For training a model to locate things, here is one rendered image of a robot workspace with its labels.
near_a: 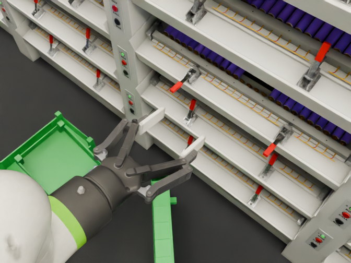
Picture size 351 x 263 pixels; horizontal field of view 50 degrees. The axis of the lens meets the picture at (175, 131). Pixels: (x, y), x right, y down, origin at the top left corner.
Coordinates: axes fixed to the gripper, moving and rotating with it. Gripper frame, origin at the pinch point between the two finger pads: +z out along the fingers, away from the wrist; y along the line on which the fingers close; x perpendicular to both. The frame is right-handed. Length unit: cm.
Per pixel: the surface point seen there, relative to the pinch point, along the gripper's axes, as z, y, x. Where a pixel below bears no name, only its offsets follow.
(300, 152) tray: 22.0, 19.4, -8.1
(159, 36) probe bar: 24.9, -25.8, -3.8
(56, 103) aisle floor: 24, -74, -63
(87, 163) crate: 11, -41, -60
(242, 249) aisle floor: 25, 20, -63
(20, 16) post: 29, -100, -37
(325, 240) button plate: 25, 36, -33
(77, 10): 21, -54, -9
